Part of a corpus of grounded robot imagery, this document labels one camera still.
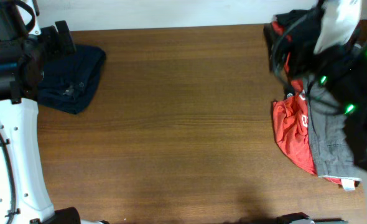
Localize navy blue shorts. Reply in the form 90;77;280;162
37;45;106;114

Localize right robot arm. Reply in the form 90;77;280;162
314;1;367;198

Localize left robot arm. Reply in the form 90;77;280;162
0;1;81;223

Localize black garment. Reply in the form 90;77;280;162
263;8;323;78

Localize red orange garment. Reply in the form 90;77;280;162
271;21;357;191

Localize grey garment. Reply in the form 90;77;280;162
303;43;363;182

